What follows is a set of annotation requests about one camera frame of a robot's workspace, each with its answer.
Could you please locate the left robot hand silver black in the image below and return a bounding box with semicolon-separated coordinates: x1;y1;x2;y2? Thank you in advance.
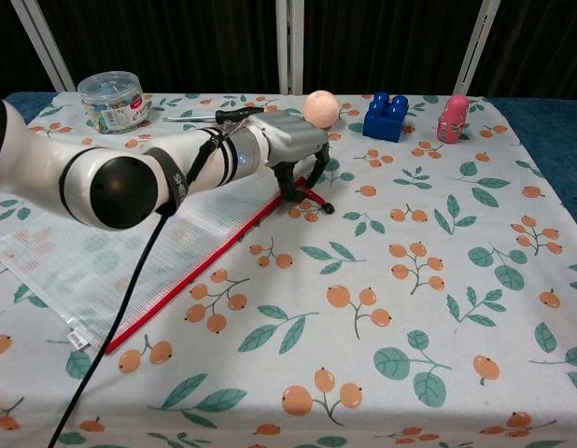
245;110;337;203

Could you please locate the clear zip bag red seal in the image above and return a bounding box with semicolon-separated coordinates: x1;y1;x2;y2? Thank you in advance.
0;175;337;357

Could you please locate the floral tablecloth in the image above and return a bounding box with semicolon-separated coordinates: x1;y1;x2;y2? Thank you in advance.
0;91;577;448

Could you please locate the peach coloured ball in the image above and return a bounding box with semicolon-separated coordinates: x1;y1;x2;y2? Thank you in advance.
303;89;341;130

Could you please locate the blue toy building block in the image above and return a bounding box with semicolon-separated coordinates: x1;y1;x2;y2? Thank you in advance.
362;91;409;143

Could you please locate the black pleated curtain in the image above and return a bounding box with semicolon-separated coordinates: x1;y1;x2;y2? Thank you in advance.
0;0;577;102

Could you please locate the pink doll figurine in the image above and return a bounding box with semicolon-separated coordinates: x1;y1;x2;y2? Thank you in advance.
435;93;471;144

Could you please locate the clear plastic jar of clips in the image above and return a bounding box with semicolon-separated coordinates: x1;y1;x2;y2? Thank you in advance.
77;70;149;136

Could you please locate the screwdriver black yellow handle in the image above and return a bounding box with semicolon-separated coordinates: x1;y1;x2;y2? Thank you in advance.
162;105;272;127

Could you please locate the white frame post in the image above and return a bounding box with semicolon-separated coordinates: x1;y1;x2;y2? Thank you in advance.
274;0;306;95
453;0;500;97
9;0;80;93

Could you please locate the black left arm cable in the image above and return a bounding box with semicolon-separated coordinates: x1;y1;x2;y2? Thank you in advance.
49;138;215;448

